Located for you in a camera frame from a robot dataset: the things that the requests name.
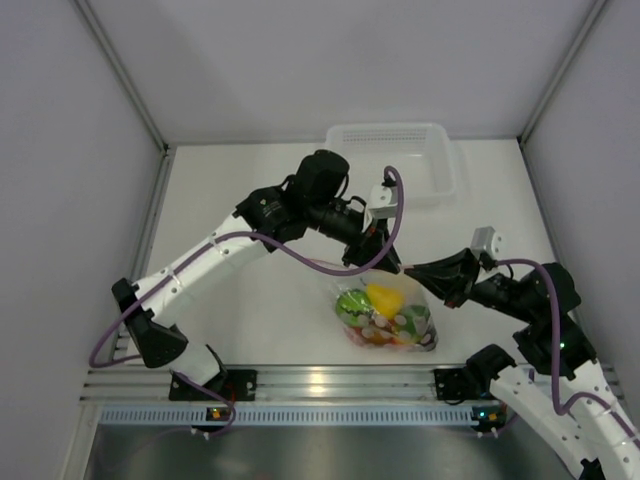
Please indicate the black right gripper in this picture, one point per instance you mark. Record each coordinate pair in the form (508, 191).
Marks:
(441, 276)

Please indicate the yellow fake pepper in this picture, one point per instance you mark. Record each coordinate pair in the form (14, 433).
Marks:
(388, 302)

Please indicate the white plastic basket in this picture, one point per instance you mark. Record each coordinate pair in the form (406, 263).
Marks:
(422, 153)

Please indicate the white slotted cable duct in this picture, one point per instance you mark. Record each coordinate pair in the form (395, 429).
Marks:
(321, 415)

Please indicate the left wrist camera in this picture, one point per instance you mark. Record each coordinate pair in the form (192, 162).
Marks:
(382, 204)

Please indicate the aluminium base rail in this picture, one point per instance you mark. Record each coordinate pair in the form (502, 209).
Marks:
(274, 383)

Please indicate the clear zip top bag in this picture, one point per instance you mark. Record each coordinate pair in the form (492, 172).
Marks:
(413, 326)

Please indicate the aluminium frame rail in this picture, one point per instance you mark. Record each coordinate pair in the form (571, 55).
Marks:
(118, 68)

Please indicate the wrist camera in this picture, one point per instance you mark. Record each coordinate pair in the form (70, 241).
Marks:
(486, 241)
(382, 204)

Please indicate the green fake apple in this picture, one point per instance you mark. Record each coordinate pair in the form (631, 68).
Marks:
(351, 304)

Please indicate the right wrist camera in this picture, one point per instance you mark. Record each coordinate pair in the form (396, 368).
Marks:
(486, 241)

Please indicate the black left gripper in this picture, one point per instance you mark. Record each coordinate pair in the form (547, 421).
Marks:
(369, 247)

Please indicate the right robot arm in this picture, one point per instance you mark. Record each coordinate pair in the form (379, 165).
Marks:
(579, 418)

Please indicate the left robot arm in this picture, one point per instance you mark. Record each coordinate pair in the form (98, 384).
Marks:
(267, 220)

